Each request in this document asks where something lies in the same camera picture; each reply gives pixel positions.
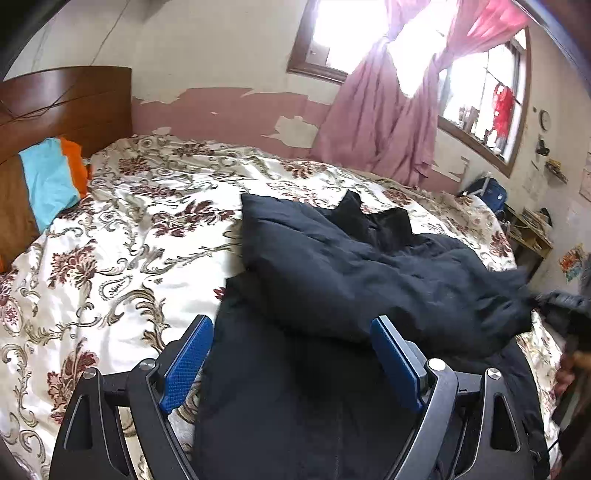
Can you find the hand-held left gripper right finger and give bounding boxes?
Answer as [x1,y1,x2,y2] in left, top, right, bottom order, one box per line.
[369,316,532,480]

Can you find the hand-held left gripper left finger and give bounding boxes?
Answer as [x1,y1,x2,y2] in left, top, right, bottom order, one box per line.
[48,315,215,480]

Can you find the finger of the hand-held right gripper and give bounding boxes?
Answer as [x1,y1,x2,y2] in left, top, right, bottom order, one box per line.
[536,291,589,311]

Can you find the black padded jacket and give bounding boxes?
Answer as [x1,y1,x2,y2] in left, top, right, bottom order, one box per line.
[191,189,552,480]

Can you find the wooden bedside shelf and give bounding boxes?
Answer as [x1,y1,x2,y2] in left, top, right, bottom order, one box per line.
[508,208,555,278]

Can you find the blue bag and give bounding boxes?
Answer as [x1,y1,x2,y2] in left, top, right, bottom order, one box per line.
[462,178,509,213]

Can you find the floral patterned bedspread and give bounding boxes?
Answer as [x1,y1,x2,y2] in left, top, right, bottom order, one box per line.
[0,134,568,480]

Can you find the red hanging garment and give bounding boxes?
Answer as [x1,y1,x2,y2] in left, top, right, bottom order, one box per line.
[492,84,515,139]

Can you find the wooden framed window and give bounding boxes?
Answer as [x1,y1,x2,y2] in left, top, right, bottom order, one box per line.
[286,0,393,86]
[436,28,532,178]

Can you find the pink curtain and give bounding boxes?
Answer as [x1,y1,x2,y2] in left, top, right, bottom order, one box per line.
[309,0,435,185]
[399,0,529,188]

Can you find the blue orange brown pillow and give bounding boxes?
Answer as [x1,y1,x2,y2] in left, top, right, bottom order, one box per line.
[0,137,90,273]

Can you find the wooden headboard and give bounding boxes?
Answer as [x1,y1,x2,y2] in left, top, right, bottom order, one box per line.
[0,66,134,176]

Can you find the colourful cartoon wall picture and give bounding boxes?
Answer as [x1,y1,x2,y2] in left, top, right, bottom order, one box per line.
[558,244,586,283]

